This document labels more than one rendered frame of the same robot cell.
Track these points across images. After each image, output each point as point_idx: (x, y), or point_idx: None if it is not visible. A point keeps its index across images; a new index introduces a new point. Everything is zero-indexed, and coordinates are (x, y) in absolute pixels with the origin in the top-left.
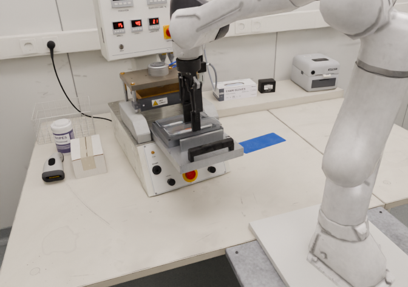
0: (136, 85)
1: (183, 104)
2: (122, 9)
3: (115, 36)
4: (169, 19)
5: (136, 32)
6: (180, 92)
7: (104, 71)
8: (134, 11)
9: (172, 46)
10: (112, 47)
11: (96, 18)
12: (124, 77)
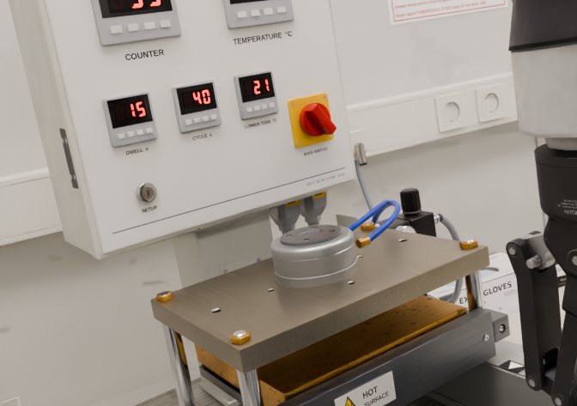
0: (263, 341)
1: (561, 404)
2: (142, 50)
3: (122, 156)
4: (306, 77)
5: (197, 132)
6: (529, 344)
7: (68, 305)
8: (185, 57)
9: (530, 83)
10: (110, 201)
11: (36, 108)
12: (184, 315)
